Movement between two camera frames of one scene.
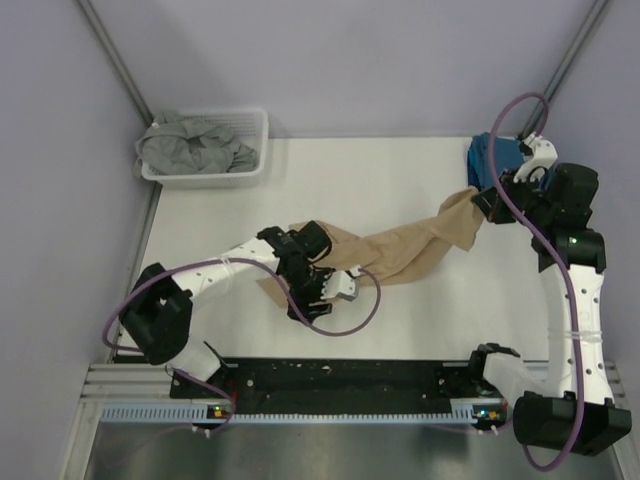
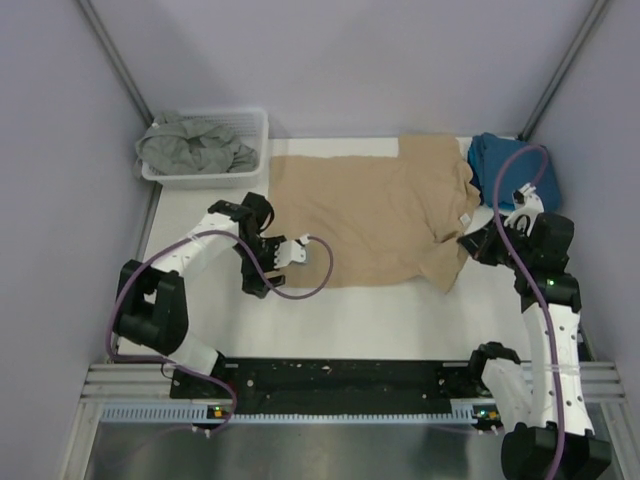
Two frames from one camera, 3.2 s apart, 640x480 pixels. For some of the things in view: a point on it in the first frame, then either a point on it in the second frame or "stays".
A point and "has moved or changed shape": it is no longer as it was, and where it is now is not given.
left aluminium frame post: [116, 59] stays
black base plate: [333, 385] stays
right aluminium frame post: [574, 48] stays
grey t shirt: [180, 145] stays
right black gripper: [487, 201] -> [480, 243]
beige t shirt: [274, 291] has moved or changed shape
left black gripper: [310, 311] -> [251, 281]
